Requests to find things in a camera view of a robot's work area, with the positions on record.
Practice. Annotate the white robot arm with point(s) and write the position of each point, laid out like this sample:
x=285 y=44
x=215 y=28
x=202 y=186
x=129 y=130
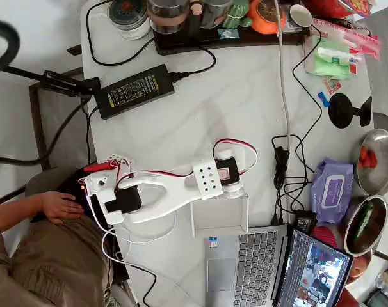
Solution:
x=178 y=192

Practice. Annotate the person left forearm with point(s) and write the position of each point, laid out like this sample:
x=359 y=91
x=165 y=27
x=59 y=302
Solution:
x=14 y=214

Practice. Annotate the white cardboard box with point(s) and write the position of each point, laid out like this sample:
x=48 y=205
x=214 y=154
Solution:
x=219 y=214

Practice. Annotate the person left hand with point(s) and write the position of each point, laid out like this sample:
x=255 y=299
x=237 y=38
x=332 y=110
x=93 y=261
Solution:
x=61 y=208

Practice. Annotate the small black power adapter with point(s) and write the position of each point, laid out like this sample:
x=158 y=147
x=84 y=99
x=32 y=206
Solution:
x=305 y=220

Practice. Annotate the silver laptop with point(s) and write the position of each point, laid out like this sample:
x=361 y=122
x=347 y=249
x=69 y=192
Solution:
x=245 y=268

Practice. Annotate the blue plastic bag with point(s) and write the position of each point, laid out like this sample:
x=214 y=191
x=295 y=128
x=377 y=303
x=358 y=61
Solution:
x=331 y=192

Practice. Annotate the red knitted pouch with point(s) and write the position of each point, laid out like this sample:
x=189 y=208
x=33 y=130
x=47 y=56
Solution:
x=325 y=236

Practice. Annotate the white controller board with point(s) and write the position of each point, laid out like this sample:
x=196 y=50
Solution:
x=117 y=157

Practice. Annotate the green cucumber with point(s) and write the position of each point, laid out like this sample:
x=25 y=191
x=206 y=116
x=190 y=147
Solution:
x=364 y=220

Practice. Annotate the black round stand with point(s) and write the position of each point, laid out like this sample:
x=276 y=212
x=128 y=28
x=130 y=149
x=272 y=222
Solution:
x=344 y=110

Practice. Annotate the red strawberries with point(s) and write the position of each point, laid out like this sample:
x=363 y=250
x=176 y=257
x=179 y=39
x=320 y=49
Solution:
x=367 y=158

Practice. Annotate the large black power brick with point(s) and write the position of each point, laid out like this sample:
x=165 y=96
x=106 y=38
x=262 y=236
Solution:
x=134 y=91

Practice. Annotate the red white card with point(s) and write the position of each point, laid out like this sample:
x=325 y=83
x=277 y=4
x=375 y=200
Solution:
x=331 y=85

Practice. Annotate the red apple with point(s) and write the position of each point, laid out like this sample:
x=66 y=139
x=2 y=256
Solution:
x=358 y=265

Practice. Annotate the steel bowl with cucumber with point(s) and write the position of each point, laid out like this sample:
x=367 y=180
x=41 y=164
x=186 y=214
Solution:
x=378 y=224

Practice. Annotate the dark wooden tray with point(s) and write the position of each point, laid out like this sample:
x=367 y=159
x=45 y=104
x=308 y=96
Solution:
x=229 y=43

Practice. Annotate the thin black power lead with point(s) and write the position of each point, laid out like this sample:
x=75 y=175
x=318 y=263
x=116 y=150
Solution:
x=89 y=134

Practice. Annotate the steel bowl with strawberries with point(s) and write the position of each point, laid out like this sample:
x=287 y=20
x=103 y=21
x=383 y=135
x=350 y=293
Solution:
x=384 y=150

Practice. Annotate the small teal packet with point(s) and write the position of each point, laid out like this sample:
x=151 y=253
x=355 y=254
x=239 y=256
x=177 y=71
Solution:
x=227 y=33

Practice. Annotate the green tissue pack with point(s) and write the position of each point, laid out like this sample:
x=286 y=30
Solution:
x=330 y=59

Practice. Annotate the orange pot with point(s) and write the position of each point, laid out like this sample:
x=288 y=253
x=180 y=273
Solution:
x=266 y=17

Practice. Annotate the green cactus figure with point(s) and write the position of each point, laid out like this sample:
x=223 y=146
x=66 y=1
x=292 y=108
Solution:
x=235 y=14

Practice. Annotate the grey cup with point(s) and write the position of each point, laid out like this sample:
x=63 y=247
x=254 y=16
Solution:
x=214 y=12

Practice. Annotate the glass jar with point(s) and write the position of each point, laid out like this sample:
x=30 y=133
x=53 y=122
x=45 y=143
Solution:
x=166 y=16

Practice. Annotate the white cup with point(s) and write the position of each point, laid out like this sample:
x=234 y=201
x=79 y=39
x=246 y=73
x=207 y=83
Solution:
x=301 y=15

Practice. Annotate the small wooden figure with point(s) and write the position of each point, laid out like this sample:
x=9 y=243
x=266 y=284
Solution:
x=195 y=6

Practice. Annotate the pink plastic package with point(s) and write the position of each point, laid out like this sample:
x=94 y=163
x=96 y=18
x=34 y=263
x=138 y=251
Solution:
x=351 y=36

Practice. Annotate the person torso olive clothes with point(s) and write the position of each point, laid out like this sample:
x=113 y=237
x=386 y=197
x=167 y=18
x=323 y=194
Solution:
x=46 y=262

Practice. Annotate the round tin blue lid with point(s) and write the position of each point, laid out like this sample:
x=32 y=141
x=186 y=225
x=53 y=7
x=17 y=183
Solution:
x=129 y=17

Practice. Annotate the dark wooden chair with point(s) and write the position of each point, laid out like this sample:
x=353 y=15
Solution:
x=38 y=128

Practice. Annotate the red bag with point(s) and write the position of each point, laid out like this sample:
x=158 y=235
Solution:
x=335 y=6

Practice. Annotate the black clamp bracket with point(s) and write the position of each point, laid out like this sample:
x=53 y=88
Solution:
x=69 y=84

